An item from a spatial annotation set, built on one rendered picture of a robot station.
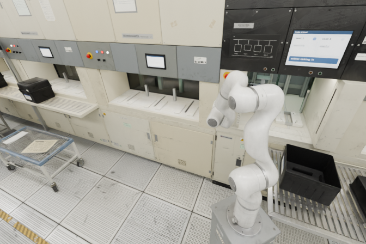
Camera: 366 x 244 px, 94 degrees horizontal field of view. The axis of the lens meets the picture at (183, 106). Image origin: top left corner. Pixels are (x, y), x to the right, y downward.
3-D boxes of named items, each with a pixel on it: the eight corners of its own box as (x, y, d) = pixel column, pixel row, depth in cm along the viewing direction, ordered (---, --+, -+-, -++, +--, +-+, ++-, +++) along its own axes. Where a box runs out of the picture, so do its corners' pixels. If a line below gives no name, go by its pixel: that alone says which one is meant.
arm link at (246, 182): (266, 206, 87) (277, 175, 74) (233, 218, 82) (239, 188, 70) (251, 185, 97) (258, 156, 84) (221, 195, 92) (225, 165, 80)
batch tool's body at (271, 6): (210, 186, 200) (225, -19, 101) (225, 136, 275) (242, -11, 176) (297, 215, 169) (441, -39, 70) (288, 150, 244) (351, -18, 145)
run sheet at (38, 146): (19, 153, 194) (18, 152, 194) (34, 139, 214) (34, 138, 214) (45, 153, 193) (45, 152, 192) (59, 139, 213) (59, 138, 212)
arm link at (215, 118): (226, 110, 114) (213, 104, 115) (222, 121, 103) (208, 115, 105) (221, 120, 119) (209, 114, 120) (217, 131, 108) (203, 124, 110)
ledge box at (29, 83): (23, 101, 232) (12, 83, 219) (44, 92, 254) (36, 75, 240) (36, 105, 220) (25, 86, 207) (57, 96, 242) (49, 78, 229)
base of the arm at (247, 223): (241, 243, 89) (245, 225, 80) (220, 209, 104) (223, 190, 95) (268, 227, 95) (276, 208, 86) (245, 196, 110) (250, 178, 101)
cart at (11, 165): (5, 172, 230) (-17, 145, 206) (43, 146, 272) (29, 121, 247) (56, 194, 199) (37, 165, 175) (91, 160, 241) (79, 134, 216)
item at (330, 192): (280, 159, 135) (286, 142, 127) (323, 172, 124) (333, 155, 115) (278, 188, 114) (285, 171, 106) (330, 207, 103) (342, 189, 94)
